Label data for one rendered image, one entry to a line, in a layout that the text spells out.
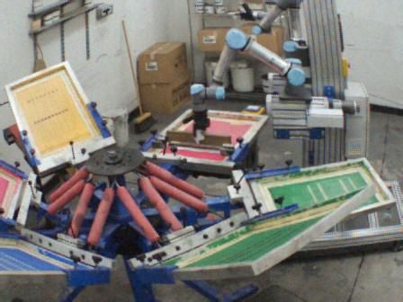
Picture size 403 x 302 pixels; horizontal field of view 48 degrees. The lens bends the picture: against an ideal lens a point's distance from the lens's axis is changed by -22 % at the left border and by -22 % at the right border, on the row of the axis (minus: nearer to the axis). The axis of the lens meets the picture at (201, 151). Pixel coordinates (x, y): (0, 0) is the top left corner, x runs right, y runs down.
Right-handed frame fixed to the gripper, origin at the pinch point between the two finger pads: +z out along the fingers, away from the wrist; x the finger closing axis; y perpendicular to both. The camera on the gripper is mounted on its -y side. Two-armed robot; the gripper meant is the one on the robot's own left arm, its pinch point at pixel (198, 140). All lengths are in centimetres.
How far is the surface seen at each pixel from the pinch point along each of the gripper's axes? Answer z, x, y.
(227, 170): -1.3, -34.6, 31.4
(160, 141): -2.3, -10.9, -19.4
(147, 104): 89, 270, -190
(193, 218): 0, -83, 33
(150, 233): -13, -118, 30
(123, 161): -31, -92, 5
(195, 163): -3.4, -34.6, 13.6
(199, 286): 8, -126, 54
